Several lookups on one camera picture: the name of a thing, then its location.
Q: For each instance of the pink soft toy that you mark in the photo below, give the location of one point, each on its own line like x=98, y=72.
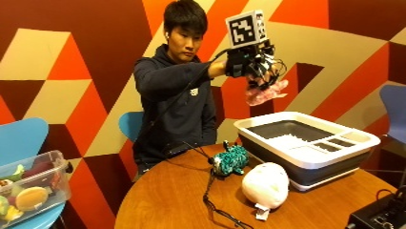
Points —
x=264, y=93

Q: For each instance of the white marker cube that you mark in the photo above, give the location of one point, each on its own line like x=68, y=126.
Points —
x=247, y=28

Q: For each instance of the the person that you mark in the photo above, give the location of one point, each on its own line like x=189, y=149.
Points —
x=177, y=105

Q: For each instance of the white and grey collapsible tub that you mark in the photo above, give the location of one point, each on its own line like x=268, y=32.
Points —
x=307, y=146

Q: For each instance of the white earbud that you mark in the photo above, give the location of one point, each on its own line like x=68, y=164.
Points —
x=167, y=35

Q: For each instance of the teal patterned soft toy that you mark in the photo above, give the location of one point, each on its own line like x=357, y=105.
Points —
x=228, y=160

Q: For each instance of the white round soft toy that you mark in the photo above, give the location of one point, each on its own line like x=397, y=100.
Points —
x=265, y=184

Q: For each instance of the light blue chair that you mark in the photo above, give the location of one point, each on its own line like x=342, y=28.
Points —
x=23, y=152
x=129, y=124

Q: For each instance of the black electronic box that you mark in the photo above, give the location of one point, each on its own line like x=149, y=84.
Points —
x=378, y=213

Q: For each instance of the clear plastic storage box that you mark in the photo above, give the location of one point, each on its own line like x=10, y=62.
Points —
x=32, y=187

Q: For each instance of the green toy fruit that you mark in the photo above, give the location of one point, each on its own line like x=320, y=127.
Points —
x=15, y=173

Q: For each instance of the orange round toy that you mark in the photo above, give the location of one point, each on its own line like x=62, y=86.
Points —
x=31, y=198

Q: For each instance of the yellow toy fruit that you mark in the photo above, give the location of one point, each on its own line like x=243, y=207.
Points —
x=11, y=213

